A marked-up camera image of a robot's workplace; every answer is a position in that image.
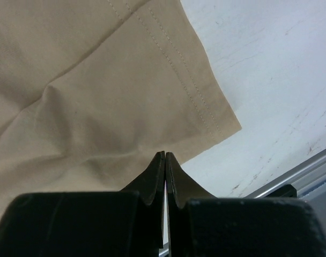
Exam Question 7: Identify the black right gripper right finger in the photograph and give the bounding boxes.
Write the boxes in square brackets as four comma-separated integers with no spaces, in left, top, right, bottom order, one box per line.
[165,153,326,256]

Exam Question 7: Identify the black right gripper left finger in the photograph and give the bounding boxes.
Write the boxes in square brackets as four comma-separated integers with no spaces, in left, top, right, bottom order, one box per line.
[0,152,165,256]

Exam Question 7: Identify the beige t shirt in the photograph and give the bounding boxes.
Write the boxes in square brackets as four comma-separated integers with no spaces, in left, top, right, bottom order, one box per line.
[0,1,241,213]

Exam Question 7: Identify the aluminium table edge rail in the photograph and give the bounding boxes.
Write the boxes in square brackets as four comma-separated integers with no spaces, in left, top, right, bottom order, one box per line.
[159,149,326,256]

